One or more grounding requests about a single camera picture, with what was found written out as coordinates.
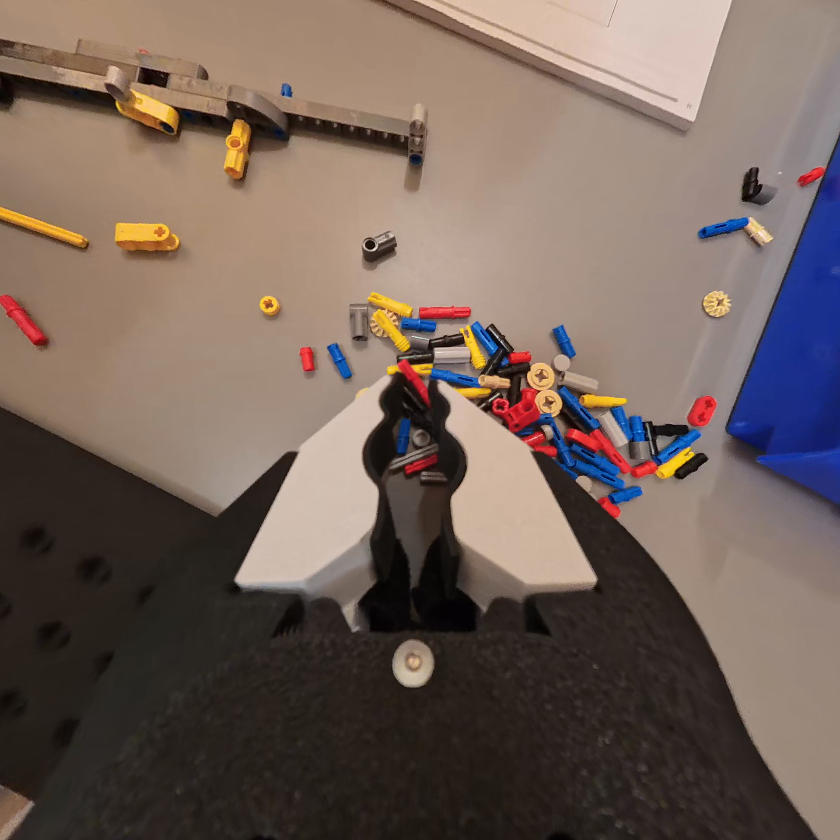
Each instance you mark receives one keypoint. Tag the grey lego beam assembly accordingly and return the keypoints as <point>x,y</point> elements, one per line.
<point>328,121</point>

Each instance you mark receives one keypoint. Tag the dark grey lego connector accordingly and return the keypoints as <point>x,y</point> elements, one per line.
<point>382,244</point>

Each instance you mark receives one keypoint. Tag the blue lego pin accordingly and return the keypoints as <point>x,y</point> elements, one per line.
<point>722,228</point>
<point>339,361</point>

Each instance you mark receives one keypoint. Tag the black grey lego elbow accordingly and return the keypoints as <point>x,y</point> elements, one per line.
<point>754,187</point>

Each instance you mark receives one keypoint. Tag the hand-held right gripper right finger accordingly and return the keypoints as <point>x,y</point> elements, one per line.
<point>518,525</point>

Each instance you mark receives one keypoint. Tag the tan lego gear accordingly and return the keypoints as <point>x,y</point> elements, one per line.
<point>716,304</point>

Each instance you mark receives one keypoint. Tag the pile of colourful lego pins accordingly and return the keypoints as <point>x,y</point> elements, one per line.
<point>590,433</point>

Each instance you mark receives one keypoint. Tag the red oval lego connector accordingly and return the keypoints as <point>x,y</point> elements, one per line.
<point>695,417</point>

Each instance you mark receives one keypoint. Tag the blue plastic bin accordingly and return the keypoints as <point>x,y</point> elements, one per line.
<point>800,367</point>

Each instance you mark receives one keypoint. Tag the short red lego pin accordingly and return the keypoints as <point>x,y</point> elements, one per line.
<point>307,359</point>

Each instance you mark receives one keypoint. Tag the yellow axle-hole lego connector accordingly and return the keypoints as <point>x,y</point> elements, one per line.
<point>141,237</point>

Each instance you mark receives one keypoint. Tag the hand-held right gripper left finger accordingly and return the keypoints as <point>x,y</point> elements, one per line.
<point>308,525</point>

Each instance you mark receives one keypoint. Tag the white lego instruction booklet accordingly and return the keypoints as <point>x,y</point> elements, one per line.
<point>590,52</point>

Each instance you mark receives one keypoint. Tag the long red lego pin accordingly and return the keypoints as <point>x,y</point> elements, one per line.
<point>23,319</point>

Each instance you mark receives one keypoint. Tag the tan lego connector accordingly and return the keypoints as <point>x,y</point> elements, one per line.
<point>759,233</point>

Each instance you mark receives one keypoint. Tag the yellow round lego bush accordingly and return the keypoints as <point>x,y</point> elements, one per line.
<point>270,306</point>

